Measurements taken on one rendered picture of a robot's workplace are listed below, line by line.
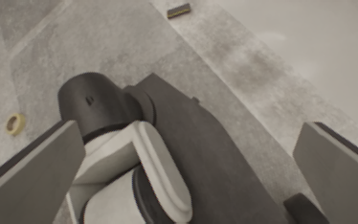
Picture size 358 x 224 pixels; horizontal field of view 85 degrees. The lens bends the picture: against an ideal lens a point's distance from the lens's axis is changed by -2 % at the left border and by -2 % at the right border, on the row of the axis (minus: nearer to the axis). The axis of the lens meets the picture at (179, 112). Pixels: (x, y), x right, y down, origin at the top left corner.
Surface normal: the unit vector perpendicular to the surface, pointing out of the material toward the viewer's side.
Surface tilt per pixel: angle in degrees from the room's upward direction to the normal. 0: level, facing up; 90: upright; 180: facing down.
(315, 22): 14
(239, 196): 0
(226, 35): 0
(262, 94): 0
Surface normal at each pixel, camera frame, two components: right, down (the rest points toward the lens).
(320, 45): -0.19, -0.37
